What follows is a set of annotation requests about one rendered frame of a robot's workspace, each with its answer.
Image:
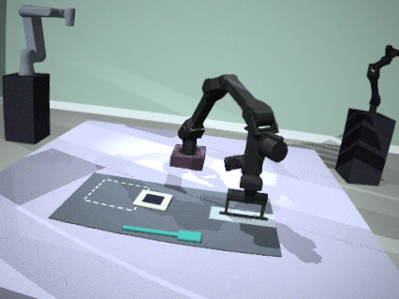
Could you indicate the teal flat trowel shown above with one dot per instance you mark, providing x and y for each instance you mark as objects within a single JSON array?
[{"x": 181, "y": 235}]

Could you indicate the white square tile with dark blue centre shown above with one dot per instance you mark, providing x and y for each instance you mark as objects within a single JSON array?
[{"x": 153, "y": 199}]

